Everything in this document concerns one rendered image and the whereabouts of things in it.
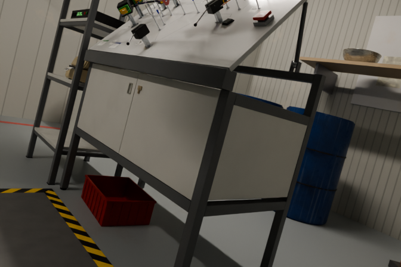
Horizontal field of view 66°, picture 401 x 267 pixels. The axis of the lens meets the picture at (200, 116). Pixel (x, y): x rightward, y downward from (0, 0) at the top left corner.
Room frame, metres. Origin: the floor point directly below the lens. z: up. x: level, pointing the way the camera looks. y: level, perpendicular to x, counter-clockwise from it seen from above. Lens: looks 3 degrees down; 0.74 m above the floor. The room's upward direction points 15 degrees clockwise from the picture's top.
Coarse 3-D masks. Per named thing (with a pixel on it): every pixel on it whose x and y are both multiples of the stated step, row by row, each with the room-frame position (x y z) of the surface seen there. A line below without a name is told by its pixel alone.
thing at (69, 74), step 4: (76, 60) 2.10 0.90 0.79; (72, 64) 2.10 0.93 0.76; (84, 64) 2.00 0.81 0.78; (88, 64) 2.01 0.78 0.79; (72, 68) 2.05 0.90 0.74; (84, 68) 2.00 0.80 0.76; (68, 72) 2.08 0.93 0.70; (72, 72) 2.04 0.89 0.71; (84, 72) 2.00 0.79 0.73; (68, 76) 2.07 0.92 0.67; (72, 76) 2.03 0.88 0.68; (84, 76) 2.00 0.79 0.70; (80, 80) 1.99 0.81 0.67; (84, 80) 2.01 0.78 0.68
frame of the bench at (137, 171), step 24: (240, 96) 1.07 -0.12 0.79; (216, 120) 1.04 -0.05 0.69; (312, 120) 1.42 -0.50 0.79; (72, 144) 1.86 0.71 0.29; (96, 144) 1.63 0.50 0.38; (216, 144) 1.03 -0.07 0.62; (72, 168) 1.89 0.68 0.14; (216, 168) 1.05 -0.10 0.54; (168, 192) 1.15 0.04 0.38; (288, 192) 1.41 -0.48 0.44; (192, 216) 1.04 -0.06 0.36; (192, 240) 1.04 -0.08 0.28; (264, 264) 1.42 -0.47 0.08
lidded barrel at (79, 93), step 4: (80, 92) 3.39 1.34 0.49; (76, 96) 3.42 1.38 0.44; (80, 96) 3.39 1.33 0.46; (76, 100) 3.42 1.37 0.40; (80, 100) 3.39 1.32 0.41; (76, 104) 3.41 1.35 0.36; (76, 108) 3.41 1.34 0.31; (72, 112) 3.45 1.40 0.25; (76, 112) 3.40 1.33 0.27; (72, 116) 3.44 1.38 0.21; (72, 120) 3.43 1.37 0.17; (72, 124) 3.43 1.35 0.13; (68, 128) 3.51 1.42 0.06; (72, 128) 3.42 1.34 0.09
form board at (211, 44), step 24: (240, 0) 1.46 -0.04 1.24; (264, 0) 1.34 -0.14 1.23; (288, 0) 1.24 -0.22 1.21; (168, 24) 1.61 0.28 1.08; (192, 24) 1.47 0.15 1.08; (216, 24) 1.35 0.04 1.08; (240, 24) 1.24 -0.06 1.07; (96, 48) 1.81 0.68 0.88; (120, 48) 1.62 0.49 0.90; (144, 48) 1.47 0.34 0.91; (168, 48) 1.35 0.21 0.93; (192, 48) 1.25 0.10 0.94; (216, 48) 1.16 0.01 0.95; (240, 48) 1.08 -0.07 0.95
